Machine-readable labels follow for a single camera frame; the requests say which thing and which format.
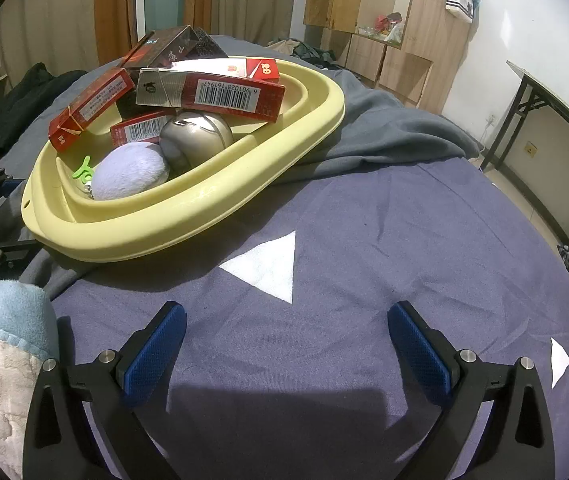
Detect white plastic bag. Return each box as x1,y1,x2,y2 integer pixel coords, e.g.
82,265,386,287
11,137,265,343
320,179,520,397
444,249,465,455
445,0,477,21

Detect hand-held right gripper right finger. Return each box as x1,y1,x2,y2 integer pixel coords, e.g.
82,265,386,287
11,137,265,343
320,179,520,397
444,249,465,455
387,301,557,480

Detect lavender plush pouch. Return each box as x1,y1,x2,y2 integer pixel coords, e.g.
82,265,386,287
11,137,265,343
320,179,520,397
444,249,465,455
92,141,170,202

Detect light blue towel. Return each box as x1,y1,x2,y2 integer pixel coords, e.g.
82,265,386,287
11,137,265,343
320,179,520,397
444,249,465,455
0,280,60,361

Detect black folding table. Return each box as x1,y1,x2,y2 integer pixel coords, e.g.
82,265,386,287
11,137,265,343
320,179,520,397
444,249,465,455
479,60,569,256

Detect colourful shelf items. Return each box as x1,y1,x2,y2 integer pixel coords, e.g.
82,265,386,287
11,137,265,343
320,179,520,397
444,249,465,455
357,10,407,43

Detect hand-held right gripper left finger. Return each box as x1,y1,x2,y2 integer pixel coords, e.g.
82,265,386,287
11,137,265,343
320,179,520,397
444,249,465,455
22,301,188,480

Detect wooden wardrobe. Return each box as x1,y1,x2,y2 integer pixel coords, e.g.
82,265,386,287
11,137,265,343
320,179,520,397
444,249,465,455
303,0,482,116

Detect long red box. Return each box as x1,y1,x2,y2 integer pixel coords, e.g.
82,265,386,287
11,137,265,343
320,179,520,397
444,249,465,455
48,66,135,153

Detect beige clothes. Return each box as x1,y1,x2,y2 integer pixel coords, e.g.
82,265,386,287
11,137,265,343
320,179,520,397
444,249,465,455
268,37,299,58

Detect silver round tin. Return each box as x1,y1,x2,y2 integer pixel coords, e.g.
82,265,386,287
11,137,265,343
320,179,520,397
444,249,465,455
159,111,235,177

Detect black cloth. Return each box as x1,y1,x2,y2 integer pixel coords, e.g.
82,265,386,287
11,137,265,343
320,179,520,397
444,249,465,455
0,62,88,176

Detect dark maroon box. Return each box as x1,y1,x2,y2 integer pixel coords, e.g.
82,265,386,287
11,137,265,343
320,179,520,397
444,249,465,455
125,25,229,69

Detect black suitcase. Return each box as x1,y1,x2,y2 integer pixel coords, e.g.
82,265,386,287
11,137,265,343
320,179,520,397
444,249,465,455
294,42,347,68

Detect red white cigarette box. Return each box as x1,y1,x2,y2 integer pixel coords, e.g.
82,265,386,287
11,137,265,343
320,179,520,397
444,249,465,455
171,58,281,84

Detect grey blanket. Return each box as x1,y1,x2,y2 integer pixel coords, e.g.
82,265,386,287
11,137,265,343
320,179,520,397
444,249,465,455
14,67,481,301

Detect green plastic clip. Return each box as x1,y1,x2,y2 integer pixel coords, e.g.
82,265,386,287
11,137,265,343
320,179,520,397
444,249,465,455
72,156,97,184

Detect small red box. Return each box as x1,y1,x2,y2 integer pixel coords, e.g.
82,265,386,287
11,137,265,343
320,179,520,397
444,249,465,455
110,108,178,150

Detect red silver cigarette carton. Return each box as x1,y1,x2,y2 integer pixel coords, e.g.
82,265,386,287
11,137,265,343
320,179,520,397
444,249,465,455
136,67,286,124

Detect yellow plastic basin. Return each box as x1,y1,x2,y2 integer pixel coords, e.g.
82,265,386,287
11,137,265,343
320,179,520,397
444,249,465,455
21,55,346,263

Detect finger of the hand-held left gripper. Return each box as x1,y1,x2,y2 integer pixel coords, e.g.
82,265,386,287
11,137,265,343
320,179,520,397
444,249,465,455
0,240,40,262

